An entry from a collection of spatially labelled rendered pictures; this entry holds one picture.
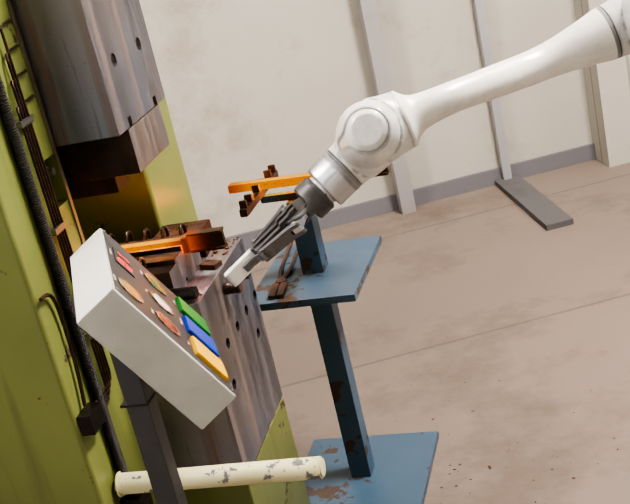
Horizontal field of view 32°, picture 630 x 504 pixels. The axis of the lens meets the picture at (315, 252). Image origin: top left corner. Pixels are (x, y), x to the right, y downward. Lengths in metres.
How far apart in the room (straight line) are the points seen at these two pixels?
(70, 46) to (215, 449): 0.94
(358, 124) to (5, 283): 0.76
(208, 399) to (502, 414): 1.82
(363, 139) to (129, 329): 0.48
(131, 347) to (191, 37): 3.47
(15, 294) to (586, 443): 1.80
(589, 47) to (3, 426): 1.34
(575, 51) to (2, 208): 1.07
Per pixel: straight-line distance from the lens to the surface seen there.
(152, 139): 2.42
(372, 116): 1.79
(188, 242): 2.48
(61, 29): 2.25
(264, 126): 5.23
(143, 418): 2.00
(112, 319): 1.75
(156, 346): 1.77
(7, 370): 2.25
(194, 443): 2.54
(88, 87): 2.26
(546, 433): 3.40
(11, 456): 2.36
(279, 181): 2.96
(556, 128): 5.57
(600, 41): 2.05
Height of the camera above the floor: 1.78
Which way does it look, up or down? 20 degrees down
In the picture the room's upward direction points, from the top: 13 degrees counter-clockwise
